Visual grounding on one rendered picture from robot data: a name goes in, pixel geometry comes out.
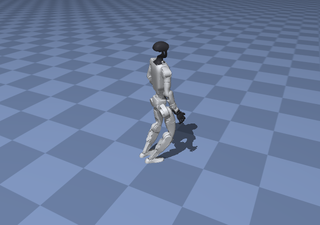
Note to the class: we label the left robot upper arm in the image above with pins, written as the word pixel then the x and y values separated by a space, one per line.
pixel 149 76

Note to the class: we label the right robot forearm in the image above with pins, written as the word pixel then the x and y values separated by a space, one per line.
pixel 171 102

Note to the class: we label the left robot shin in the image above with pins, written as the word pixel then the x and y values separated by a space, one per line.
pixel 151 137

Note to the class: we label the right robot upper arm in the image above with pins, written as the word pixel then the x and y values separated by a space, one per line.
pixel 166 75

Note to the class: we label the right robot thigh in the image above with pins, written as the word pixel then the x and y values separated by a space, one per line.
pixel 169 119

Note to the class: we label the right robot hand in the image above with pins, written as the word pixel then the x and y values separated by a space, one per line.
pixel 180 116

